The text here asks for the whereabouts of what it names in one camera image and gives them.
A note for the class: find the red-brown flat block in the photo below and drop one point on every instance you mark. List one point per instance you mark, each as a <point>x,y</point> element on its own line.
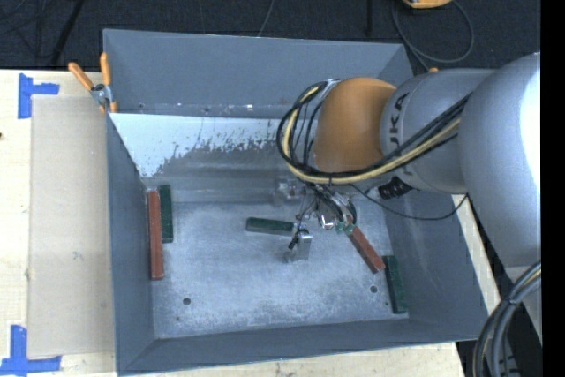
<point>366,251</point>
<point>155,234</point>

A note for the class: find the grey metal bin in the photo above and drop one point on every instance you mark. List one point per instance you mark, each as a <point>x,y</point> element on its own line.
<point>247,278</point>

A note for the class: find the dark green flat block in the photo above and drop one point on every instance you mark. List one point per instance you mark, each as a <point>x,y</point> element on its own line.
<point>395,284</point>
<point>269,226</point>
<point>166,212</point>

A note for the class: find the pale wood flat board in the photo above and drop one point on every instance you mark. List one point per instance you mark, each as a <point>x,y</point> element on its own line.
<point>66,225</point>

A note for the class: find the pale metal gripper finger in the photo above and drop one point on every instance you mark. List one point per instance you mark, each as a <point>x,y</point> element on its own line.
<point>305,246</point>
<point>295,239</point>

